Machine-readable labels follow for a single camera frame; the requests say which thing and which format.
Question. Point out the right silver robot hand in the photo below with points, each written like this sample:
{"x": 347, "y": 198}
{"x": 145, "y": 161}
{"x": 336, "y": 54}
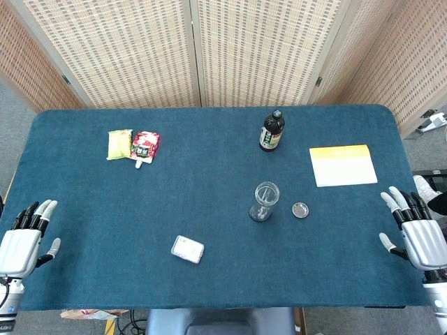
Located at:
{"x": 424, "y": 240}

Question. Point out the yellow floor tape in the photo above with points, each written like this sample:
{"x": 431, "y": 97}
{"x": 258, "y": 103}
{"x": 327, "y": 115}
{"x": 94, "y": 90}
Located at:
{"x": 110, "y": 327}

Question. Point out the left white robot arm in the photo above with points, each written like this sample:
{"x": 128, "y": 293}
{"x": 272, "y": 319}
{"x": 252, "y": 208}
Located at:
{"x": 8, "y": 300}

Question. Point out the black foot pedal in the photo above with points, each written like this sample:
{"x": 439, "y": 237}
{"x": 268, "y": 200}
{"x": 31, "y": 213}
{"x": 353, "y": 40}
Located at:
{"x": 431, "y": 171}

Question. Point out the white device on floor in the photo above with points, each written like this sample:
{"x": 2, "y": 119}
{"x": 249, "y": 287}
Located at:
{"x": 434, "y": 122}

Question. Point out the clear glass jar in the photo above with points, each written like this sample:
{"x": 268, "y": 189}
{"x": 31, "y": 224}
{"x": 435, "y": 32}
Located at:
{"x": 263, "y": 202}

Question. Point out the white plastic box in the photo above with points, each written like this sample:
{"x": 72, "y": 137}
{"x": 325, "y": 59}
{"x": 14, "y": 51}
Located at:
{"x": 187, "y": 249}

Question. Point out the black trouser leg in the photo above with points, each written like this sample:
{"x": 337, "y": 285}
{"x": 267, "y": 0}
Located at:
{"x": 440, "y": 206}

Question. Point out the black screen hinge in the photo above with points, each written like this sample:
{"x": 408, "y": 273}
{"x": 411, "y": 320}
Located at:
{"x": 318, "y": 81}
{"x": 66, "y": 80}

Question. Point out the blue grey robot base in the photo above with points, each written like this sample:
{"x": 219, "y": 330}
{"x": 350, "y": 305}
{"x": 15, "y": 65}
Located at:
{"x": 220, "y": 321}

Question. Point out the yellow and white notepad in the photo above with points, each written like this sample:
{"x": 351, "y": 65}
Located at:
{"x": 344, "y": 167}

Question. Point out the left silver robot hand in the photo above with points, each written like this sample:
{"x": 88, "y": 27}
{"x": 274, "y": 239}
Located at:
{"x": 17, "y": 247}

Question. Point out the dark bottle green label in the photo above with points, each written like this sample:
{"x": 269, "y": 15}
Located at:
{"x": 271, "y": 134}

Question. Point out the blue table cloth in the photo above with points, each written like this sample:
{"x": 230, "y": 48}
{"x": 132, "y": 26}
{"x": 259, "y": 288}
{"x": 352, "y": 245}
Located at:
{"x": 209, "y": 181}

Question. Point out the brown paper bag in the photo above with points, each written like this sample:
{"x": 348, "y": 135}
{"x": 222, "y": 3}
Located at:
{"x": 87, "y": 314}

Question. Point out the green snack packet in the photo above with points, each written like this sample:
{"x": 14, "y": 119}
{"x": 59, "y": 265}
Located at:
{"x": 119, "y": 144}

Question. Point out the red spouted drink pouch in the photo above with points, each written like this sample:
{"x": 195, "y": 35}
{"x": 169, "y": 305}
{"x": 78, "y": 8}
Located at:
{"x": 145, "y": 146}

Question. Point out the pale woven screen panel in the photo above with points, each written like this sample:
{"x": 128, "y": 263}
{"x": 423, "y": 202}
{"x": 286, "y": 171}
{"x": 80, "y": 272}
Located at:
{"x": 352, "y": 52}
{"x": 262, "y": 52}
{"x": 122, "y": 52}

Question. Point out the small round metal lid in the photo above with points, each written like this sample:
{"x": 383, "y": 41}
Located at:
{"x": 300, "y": 210}

